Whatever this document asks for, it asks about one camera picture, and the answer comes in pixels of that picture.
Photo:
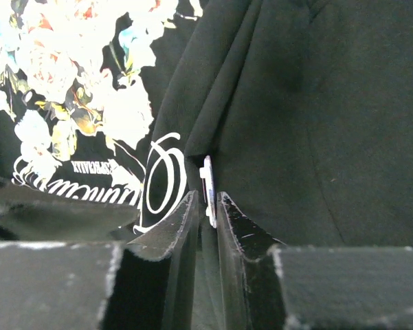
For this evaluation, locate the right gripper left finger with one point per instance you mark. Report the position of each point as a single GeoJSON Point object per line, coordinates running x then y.
{"type": "Point", "coordinates": [147, 283]}

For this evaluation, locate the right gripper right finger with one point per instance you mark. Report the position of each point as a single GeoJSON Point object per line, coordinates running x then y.
{"type": "Point", "coordinates": [266, 285]}

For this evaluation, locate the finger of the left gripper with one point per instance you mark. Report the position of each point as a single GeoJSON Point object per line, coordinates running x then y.
{"type": "Point", "coordinates": [27, 215]}

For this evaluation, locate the black floral print t-shirt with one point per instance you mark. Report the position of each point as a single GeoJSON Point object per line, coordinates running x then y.
{"type": "Point", "coordinates": [305, 108]}

